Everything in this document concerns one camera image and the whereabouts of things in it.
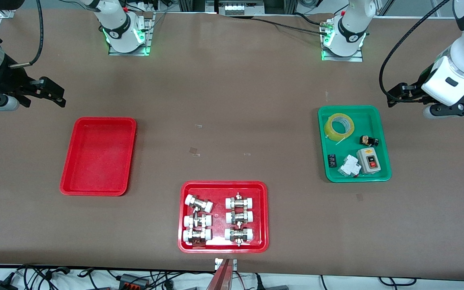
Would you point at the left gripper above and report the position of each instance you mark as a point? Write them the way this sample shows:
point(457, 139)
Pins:
point(416, 89)

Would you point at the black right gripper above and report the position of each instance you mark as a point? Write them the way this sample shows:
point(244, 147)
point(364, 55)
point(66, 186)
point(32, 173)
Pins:
point(3, 82)

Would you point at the yellow tape roll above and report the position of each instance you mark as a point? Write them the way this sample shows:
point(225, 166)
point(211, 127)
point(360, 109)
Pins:
point(338, 138)

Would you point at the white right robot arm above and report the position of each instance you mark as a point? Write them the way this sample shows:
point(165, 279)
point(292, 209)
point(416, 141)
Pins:
point(117, 24)

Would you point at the red plastic tray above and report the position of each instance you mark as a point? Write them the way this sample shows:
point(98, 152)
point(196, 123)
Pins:
point(220, 241)
point(99, 161)

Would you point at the green plastic tray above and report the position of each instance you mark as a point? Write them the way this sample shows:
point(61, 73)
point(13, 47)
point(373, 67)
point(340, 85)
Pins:
point(346, 151)

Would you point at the square brown tape piece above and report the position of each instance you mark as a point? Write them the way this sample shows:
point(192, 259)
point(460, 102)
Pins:
point(193, 150)

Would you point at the small black brass component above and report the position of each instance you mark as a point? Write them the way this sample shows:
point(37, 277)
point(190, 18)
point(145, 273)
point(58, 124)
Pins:
point(368, 141)

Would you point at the white circuit breaker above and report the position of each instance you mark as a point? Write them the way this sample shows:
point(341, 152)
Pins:
point(349, 166)

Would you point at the small black relay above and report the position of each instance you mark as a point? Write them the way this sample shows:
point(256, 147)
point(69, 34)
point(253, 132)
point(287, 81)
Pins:
point(332, 160)

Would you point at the white metal pipe fitting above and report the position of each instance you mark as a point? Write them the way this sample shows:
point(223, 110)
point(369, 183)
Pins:
point(239, 202)
point(197, 221)
point(199, 203)
point(239, 217)
point(239, 235)
point(196, 236)

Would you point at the white power strip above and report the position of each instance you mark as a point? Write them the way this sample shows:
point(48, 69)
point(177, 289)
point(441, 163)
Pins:
point(234, 8)

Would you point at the black power adapter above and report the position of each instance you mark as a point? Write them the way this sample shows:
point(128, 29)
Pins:
point(0, 285)

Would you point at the grey box orange connectors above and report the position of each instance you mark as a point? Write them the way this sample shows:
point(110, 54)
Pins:
point(133, 282)

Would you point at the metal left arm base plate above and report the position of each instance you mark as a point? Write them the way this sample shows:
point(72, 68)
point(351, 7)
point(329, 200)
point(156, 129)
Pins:
point(357, 57)

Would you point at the grey push-button switch box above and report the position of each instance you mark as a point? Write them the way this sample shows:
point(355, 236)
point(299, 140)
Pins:
point(369, 161)

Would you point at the aluminium corner bracket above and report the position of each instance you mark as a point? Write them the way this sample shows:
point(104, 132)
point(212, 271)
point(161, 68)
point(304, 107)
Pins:
point(6, 18)

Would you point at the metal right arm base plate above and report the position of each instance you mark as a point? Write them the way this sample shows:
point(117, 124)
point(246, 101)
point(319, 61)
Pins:
point(148, 36)

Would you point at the aluminium camera mount profile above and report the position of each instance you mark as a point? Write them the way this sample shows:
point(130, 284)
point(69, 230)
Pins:
point(222, 278)

